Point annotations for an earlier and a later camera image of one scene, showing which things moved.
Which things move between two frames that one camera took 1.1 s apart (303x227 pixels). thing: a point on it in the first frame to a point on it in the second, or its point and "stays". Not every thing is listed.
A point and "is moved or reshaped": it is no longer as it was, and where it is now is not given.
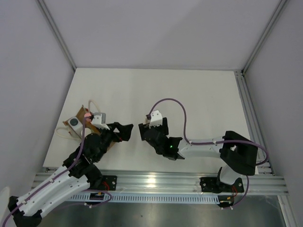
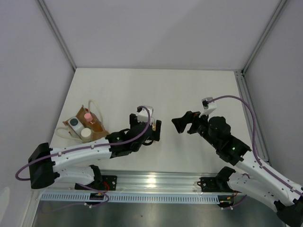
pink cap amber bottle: (87, 115) is moved or reshaped
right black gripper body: (164, 128) to (200, 125)
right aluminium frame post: (277, 11) stays
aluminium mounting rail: (267, 181) stays
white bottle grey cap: (76, 125) stays
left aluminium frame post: (47, 17) stays
